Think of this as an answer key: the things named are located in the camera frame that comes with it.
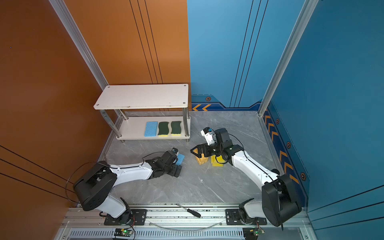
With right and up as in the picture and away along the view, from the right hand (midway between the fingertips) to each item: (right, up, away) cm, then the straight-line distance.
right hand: (196, 149), depth 81 cm
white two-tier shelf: (-36, +25, +41) cm, 60 cm away
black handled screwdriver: (-2, -31, -6) cm, 32 cm away
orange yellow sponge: (+3, -8, +7) cm, 11 cm away
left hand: (-13, -11, +10) cm, 20 cm away
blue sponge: (-32, +11, +20) cm, 39 cm away
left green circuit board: (-35, -38, -11) cm, 53 cm away
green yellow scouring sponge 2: (-23, +11, +18) cm, 31 cm away
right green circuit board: (+26, -38, -11) cm, 48 cm away
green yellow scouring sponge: (-14, +11, +18) cm, 25 cm away
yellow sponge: (+10, -8, +6) cm, 15 cm away
